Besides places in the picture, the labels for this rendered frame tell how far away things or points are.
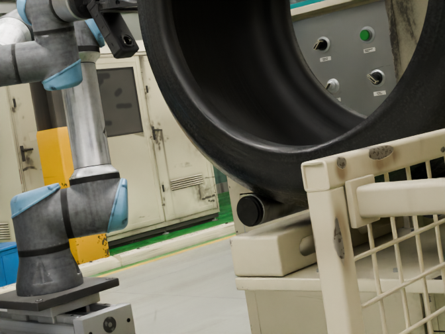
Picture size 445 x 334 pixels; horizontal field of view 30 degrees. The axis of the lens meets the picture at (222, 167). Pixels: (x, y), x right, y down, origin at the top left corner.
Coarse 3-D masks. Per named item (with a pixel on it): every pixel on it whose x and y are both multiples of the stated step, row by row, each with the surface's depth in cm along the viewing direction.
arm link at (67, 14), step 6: (54, 0) 145; (60, 0) 144; (66, 0) 143; (54, 6) 146; (60, 6) 145; (66, 6) 144; (60, 12) 146; (66, 12) 145; (72, 12) 144; (60, 18) 147; (66, 18) 146; (72, 18) 146; (78, 18) 146
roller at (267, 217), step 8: (240, 200) 118; (248, 200) 117; (256, 200) 116; (264, 200) 117; (272, 200) 119; (240, 208) 118; (248, 208) 117; (256, 208) 116; (264, 208) 117; (272, 208) 118; (280, 208) 120; (288, 208) 121; (296, 208) 123; (304, 208) 125; (240, 216) 118; (248, 216) 117; (256, 216) 116; (264, 216) 117; (272, 216) 119; (280, 216) 121; (248, 224) 117; (256, 224) 117
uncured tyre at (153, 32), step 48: (144, 0) 119; (192, 0) 133; (240, 0) 140; (288, 0) 140; (432, 0) 90; (192, 48) 132; (240, 48) 140; (288, 48) 139; (432, 48) 92; (192, 96) 115; (240, 96) 136; (288, 96) 139; (432, 96) 93; (240, 144) 111; (288, 144) 133; (336, 144) 101; (288, 192) 109
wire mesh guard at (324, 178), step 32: (320, 160) 48; (352, 160) 50; (384, 160) 53; (416, 160) 56; (320, 192) 48; (320, 224) 49; (416, 224) 57; (320, 256) 49; (352, 256) 49; (352, 288) 49; (352, 320) 49; (384, 320) 53
